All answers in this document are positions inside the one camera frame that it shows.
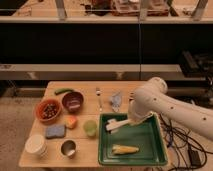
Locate orange peach toy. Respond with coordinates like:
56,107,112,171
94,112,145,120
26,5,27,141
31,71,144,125
66,116,78,129

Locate black power adapter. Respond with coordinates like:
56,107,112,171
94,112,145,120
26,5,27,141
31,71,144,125
188,149,201,166

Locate green plastic cup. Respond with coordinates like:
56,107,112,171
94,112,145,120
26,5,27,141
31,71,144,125
83,120,97,137

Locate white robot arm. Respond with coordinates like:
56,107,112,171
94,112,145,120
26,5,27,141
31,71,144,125
128,77,213,141

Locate white dish brush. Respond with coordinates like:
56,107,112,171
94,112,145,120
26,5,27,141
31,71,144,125
106,119,130,133

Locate green plastic tray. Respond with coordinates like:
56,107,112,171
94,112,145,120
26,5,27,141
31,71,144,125
98,114,168,166

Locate yellow corn cob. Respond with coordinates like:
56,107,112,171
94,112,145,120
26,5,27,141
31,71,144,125
112,144,139,155

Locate metal fork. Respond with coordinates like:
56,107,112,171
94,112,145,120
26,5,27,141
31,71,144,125
96,87,103,112

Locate black floor cables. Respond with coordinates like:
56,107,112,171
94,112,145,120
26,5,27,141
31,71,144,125
159,113,213,171

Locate blue sponge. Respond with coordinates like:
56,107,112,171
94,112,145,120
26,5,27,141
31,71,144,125
45,125,66,139

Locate orange bowl with contents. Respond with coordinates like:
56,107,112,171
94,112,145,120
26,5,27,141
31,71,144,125
34,99,62,125

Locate maroon bowl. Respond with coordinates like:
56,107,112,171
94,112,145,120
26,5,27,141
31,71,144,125
62,91,84,113

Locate metal cup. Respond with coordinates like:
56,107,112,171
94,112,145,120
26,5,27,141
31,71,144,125
61,140,76,158

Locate green cucumber toy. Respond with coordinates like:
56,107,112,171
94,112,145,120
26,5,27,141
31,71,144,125
54,88,74,95

